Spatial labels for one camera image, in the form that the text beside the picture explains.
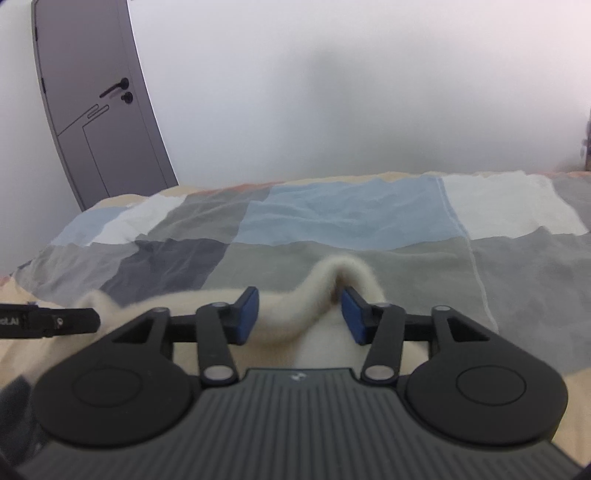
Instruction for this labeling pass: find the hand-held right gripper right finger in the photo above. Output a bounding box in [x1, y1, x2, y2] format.
[339, 286, 497, 385]

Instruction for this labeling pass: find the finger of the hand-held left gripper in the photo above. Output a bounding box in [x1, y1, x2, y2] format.
[45, 308, 102, 337]

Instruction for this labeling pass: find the black door handle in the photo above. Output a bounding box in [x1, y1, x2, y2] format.
[99, 78, 130, 99]

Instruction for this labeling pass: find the white fuzzy sweater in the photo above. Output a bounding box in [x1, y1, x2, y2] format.
[76, 256, 435, 370]

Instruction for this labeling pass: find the grey door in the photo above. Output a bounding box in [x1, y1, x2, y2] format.
[31, 0, 179, 212]

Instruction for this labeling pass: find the patchwork bed cover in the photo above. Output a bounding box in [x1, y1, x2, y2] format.
[0, 171, 591, 467]

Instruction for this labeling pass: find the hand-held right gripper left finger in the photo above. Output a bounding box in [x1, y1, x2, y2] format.
[95, 286, 260, 385]

